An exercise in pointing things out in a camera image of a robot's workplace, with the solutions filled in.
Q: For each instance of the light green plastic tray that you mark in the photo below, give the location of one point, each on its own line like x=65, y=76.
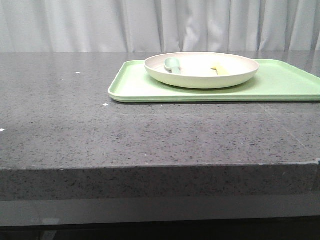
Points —
x=275, y=81

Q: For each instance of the grey pleated curtain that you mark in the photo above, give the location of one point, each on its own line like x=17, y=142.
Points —
x=87, y=26

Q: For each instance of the yellow plastic fork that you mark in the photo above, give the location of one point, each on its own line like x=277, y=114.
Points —
x=220, y=70

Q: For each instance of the sage green plastic spoon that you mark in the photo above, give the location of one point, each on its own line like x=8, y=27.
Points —
x=172, y=65

